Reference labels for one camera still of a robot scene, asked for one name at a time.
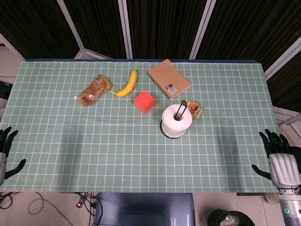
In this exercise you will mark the white metal rack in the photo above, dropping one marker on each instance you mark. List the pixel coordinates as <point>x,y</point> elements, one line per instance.
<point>288,120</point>

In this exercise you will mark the white toilet paper roll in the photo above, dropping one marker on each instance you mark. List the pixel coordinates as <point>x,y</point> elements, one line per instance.
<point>176,123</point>

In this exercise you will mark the brown spiral notebook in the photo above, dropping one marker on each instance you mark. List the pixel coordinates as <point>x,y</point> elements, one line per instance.
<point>168,77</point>

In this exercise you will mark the black folding partition panel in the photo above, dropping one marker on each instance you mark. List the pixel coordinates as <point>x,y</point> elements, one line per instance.
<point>35,26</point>
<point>288,87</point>
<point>247,30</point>
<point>162,28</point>
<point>98,26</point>

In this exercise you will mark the bread in clear wrapper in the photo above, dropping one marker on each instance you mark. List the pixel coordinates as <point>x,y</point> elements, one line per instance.
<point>94,90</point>

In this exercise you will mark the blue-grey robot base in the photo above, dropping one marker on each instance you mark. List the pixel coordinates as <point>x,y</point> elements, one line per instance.
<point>143,209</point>

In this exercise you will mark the green yellow snack packet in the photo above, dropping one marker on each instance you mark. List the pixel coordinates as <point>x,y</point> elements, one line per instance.
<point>195,108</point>

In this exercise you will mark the green checked tablecloth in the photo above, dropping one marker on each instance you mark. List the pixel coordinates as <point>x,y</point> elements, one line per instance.
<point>117,146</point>

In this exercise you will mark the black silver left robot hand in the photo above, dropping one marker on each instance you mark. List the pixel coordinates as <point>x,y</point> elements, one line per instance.
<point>2,162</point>

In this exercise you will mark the yellow banana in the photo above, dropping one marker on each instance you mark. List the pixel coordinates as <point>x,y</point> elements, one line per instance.
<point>128,86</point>

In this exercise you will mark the black trash bin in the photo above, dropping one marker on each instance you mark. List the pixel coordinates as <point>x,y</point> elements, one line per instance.
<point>230,219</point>

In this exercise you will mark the red cube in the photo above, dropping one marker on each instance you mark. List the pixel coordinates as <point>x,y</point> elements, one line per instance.
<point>144,102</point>

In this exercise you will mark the black device on floor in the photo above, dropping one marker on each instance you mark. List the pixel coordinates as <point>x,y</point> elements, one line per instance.
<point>4,89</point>

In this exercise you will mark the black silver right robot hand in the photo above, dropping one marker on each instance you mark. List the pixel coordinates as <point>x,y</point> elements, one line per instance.
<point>283,168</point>

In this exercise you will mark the red tipped plug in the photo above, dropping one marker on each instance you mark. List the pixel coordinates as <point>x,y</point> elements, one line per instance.
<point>80,203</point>

